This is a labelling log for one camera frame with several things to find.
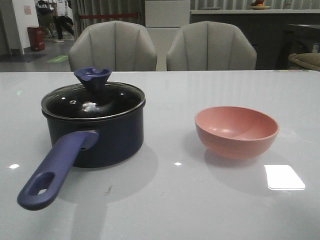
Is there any glass lid with blue knob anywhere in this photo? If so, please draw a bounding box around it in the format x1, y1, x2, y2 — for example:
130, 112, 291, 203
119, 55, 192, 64
41, 66, 146, 121

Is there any pink bowl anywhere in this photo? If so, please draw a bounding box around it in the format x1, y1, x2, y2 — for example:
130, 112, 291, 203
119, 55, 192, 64
194, 106, 280, 160

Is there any dark blue saucepan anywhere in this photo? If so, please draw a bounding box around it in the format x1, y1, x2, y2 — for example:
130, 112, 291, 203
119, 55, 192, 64
16, 84, 146, 211

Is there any left beige chair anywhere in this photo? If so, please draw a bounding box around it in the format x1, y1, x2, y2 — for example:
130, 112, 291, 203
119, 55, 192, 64
68, 20, 158, 72

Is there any beige chair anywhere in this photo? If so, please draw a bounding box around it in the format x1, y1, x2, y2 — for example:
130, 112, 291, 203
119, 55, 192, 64
166, 21, 257, 71
68, 20, 158, 72

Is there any right beige chair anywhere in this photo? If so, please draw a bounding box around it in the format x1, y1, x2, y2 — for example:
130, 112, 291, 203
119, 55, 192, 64
166, 21, 257, 71

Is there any white cabinet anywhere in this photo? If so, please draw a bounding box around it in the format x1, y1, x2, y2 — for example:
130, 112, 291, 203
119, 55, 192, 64
144, 0, 191, 71

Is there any red barrier tape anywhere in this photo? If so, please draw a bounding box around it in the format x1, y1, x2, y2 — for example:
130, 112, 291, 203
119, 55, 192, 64
78, 12, 141, 20

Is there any dark counter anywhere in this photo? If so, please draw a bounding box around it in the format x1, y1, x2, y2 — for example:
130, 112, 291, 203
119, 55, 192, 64
190, 9, 320, 70

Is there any red trash bin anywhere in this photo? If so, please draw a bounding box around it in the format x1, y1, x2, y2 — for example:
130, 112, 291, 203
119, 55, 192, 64
27, 26, 45, 52

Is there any person in background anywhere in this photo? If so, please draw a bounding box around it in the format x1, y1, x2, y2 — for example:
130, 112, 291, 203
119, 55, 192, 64
37, 0, 75, 43

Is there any fruit plate on counter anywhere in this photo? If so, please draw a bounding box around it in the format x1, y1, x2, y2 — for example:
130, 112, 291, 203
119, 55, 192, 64
249, 0, 271, 10

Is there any tan cushion seat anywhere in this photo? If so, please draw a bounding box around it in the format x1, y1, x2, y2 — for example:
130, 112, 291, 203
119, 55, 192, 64
288, 52, 320, 71

